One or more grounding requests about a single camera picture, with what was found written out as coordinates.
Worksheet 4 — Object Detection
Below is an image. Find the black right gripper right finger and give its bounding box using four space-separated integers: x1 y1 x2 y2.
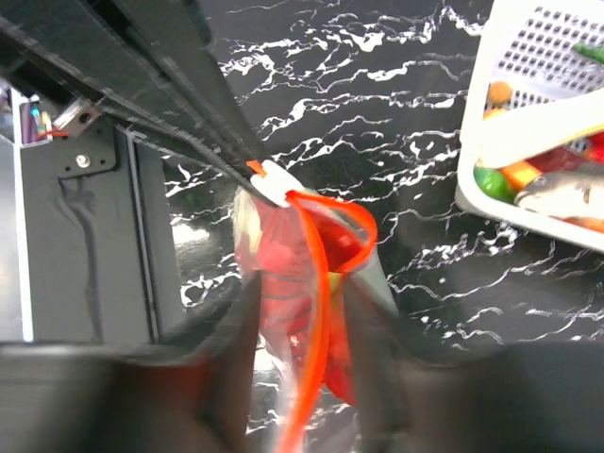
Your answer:
344 277 603 452

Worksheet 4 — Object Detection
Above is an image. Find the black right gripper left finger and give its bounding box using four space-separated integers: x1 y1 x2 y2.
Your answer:
1 273 261 452

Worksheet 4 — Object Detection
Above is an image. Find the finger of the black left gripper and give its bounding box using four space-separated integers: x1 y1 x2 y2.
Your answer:
1 1 263 190

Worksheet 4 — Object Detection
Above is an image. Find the red toy lobster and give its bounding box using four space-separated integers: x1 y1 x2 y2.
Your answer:
235 197 362 406

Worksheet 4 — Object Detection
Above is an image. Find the clear zip bag orange zipper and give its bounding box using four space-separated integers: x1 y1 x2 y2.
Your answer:
233 160 393 452

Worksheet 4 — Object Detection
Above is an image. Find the grey toy fish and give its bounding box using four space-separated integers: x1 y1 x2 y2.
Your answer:
514 163 603 220

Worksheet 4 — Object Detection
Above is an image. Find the small green lime toy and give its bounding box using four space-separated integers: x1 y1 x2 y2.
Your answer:
473 166 516 204

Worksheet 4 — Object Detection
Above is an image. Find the orange carrot piece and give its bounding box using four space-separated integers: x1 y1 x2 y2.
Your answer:
500 160 542 192

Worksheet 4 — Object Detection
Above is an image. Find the white plastic basket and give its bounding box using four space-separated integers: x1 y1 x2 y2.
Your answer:
456 1 603 251

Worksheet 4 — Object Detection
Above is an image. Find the green chili pepper toy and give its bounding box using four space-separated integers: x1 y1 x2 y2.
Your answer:
573 42 604 64

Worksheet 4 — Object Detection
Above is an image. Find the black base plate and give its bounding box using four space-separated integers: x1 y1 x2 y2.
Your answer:
1 92 185 345

